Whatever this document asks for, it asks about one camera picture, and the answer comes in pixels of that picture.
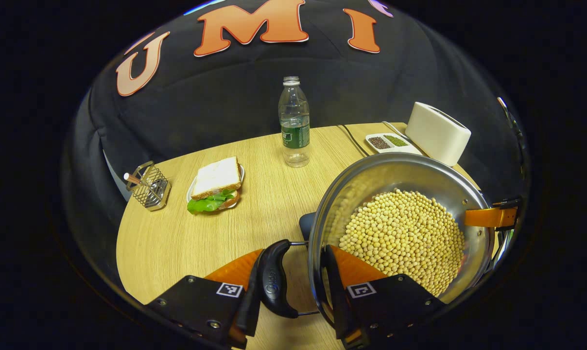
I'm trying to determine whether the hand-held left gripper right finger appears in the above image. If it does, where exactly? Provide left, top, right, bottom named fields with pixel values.
left=323, top=245, right=445, bottom=350

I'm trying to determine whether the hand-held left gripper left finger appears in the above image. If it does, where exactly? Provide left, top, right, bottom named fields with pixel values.
left=145, top=249, right=265, bottom=350

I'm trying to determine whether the black induction cooktop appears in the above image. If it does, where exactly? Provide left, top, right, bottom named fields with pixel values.
left=299, top=211, right=318, bottom=241

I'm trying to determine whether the pile of soybeans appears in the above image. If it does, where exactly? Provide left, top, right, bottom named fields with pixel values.
left=339, top=189, right=466, bottom=297

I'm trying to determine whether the steel pot with black handle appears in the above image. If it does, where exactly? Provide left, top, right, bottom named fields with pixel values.
left=257, top=152, right=497, bottom=329

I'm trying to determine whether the white toaster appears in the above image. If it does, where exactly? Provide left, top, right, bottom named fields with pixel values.
left=404, top=102, right=472, bottom=167

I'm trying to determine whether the white divided dish of beans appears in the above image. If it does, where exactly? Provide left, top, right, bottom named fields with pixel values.
left=365, top=133, right=423, bottom=155

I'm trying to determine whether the lettuce sandwich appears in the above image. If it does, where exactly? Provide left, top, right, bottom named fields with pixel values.
left=187, top=156, right=242, bottom=214

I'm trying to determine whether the clear plastic water bottle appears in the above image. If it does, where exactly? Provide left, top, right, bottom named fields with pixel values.
left=278, top=76, right=311, bottom=168

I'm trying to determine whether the white cable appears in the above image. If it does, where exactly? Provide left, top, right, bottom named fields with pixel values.
left=382, top=121, right=413, bottom=144

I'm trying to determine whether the metal wire utensil holder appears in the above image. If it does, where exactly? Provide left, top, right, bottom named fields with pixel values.
left=125, top=161, right=172, bottom=211

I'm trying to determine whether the black power cable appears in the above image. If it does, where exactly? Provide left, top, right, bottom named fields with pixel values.
left=336, top=124, right=372, bottom=158

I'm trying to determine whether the pink handled utensil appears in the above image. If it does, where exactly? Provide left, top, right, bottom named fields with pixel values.
left=123, top=172, right=153, bottom=188

